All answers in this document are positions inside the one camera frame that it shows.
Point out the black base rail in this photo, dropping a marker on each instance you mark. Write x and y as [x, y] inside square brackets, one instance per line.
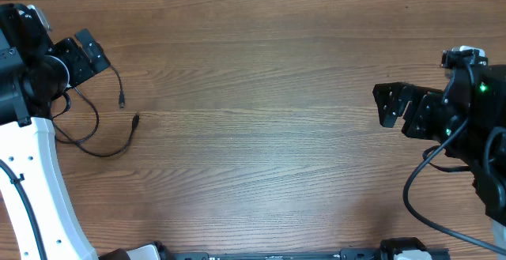
[408, 248]

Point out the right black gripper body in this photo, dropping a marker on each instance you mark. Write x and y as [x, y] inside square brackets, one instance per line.
[425, 121]

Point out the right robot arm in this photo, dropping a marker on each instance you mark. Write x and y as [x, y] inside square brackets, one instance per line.
[467, 121]

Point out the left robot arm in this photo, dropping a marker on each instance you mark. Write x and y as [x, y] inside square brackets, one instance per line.
[34, 73]

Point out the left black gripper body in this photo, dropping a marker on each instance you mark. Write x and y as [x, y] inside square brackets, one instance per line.
[77, 66]

